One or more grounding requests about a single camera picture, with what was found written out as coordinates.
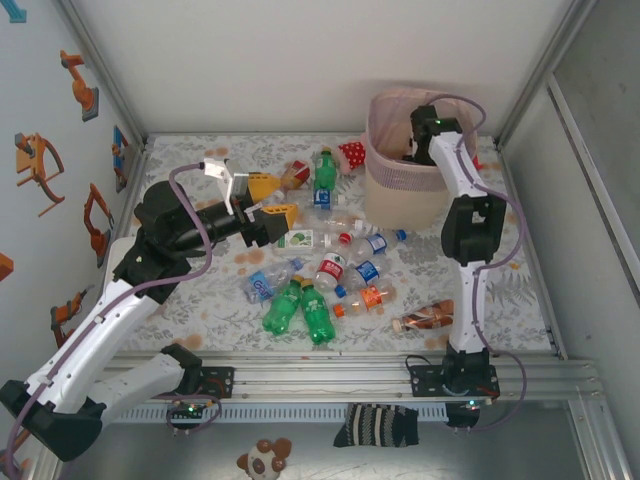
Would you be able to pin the clear bottle lime picture label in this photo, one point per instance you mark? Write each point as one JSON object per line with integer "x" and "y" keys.
{"x": 302, "y": 240}

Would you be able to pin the tea bottle red yellow label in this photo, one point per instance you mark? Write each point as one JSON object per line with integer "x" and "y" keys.
{"x": 298, "y": 170}

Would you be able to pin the clear bottle blue label white cap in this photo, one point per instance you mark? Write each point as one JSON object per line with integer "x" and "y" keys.
{"x": 322, "y": 199}

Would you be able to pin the crushed clear bottle white cap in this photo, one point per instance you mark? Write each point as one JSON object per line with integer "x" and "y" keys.
{"x": 332, "y": 218}

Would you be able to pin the green plastic soda bottle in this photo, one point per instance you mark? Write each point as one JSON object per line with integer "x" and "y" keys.
{"x": 316, "y": 312}
{"x": 325, "y": 172}
{"x": 282, "y": 307}

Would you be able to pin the water bottle red label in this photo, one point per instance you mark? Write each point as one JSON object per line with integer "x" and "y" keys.
{"x": 330, "y": 270}

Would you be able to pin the crushed bottle blue lettered label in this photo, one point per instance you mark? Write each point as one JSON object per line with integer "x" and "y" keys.
{"x": 262, "y": 287}

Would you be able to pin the clear bottle orange label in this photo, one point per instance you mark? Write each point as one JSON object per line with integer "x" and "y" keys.
{"x": 371, "y": 297}

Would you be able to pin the brown coffee drink bottle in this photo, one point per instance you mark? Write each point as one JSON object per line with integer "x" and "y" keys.
{"x": 425, "y": 316}

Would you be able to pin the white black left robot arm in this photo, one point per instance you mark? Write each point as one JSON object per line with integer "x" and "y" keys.
{"x": 100, "y": 325}

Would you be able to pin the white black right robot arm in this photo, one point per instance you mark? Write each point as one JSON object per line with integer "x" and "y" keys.
{"x": 467, "y": 300}

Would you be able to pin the pink plastic bin liner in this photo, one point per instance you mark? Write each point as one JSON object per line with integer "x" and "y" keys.
{"x": 395, "y": 172}

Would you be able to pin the beige slatted waste bin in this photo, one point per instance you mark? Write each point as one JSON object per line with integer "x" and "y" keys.
{"x": 400, "y": 205}

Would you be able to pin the white plastic box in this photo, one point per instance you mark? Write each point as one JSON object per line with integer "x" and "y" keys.
{"x": 117, "y": 247}

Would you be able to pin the small red cloth item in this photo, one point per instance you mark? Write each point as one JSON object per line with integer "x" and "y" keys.
{"x": 477, "y": 162}

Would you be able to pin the pink plush toy polka-dot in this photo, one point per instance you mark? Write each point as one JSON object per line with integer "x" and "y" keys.
{"x": 352, "y": 152}

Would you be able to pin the blue orange robot sticker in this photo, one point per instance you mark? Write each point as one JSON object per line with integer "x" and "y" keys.
{"x": 119, "y": 150}

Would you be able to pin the floral tablecloth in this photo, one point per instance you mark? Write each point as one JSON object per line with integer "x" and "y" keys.
{"x": 225, "y": 310}

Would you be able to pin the orange claw robot sticker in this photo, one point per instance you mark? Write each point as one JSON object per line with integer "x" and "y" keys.
{"x": 27, "y": 157}

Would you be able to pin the small controller circuit board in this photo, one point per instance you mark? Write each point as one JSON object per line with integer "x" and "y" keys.
{"x": 187, "y": 410}
{"x": 462, "y": 415}

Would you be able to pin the black white striped sock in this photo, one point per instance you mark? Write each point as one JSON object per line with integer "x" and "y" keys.
{"x": 375, "y": 425}

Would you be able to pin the brown white panda plush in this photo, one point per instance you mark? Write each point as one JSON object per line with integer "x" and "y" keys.
{"x": 260, "y": 462}

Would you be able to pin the aluminium side rail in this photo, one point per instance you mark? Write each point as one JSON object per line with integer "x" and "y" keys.
{"x": 134, "y": 172}

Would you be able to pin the aluminium frame post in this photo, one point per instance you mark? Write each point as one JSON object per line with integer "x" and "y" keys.
{"x": 107, "y": 85}
{"x": 545, "y": 65}

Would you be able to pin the white window frame bar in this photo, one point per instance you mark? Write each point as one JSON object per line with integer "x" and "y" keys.
{"x": 575, "y": 140}

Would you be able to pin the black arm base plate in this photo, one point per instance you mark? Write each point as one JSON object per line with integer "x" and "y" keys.
{"x": 425, "y": 382}
{"x": 220, "y": 380}

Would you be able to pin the orange block wall sticker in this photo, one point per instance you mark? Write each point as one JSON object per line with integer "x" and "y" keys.
{"x": 4, "y": 265}

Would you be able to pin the long aluminium frame rail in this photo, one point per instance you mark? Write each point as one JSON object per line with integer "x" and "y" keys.
{"x": 325, "y": 380}

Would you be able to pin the blue wall sticker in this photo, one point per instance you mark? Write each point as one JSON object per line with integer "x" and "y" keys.
{"x": 17, "y": 14}

